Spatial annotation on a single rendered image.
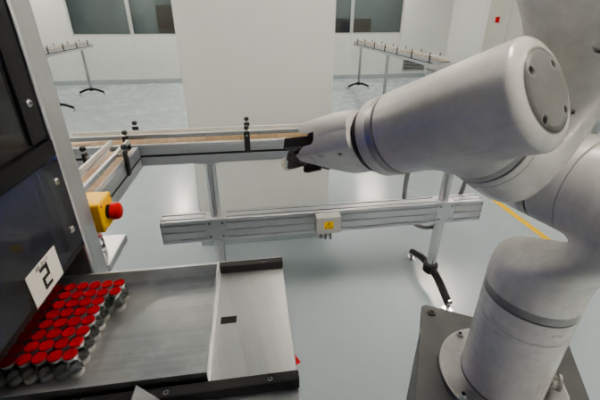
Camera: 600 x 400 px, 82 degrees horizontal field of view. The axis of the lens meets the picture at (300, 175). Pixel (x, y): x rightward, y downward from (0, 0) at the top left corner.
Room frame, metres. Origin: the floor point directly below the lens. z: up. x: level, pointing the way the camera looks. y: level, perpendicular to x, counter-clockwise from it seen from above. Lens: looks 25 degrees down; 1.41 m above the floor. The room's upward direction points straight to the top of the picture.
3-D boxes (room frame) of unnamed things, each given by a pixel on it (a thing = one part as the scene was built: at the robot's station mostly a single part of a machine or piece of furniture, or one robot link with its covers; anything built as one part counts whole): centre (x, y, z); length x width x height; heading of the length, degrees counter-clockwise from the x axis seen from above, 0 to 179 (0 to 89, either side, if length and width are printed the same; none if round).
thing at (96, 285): (0.45, 0.39, 0.90); 0.18 x 0.02 x 0.05; 8
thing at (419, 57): (5.98, -1.44, 0.92); 3.60 x 0.15 x 0.16; 8
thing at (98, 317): (0.45, 0.37, 0.90); 0.18 x 0.02 x 0.05; 8
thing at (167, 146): (1.47, 0.00, 0.92); 1.90 x 0.16 x 0.16; 98
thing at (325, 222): (1.42, -0.13, 0.50); 0.12 x 0.05 x 0.09; 98
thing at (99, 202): (0.69, 0.48, 0.99); 0.08 x 0.07 x 0.07; 98
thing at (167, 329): (0.46, 0.33, 0.90); 0.34 x 0.26 x 0.04; 98
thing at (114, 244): (0.70, 0.52, 0.87); 0.14 x 0.13 x 0.02; 98
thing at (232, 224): (1.49, -0.15, 0.49); 1.60 x 0.08 x 0.12; 98
